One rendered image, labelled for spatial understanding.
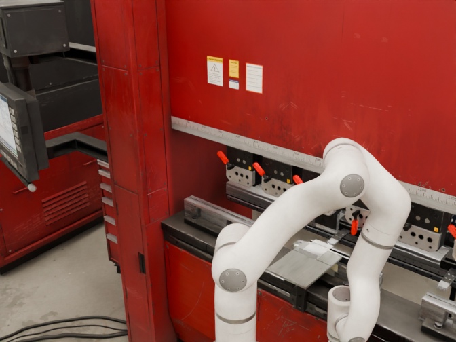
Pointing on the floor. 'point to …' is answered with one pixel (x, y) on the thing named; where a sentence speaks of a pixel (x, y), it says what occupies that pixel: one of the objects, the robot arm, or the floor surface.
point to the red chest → (108, 213)
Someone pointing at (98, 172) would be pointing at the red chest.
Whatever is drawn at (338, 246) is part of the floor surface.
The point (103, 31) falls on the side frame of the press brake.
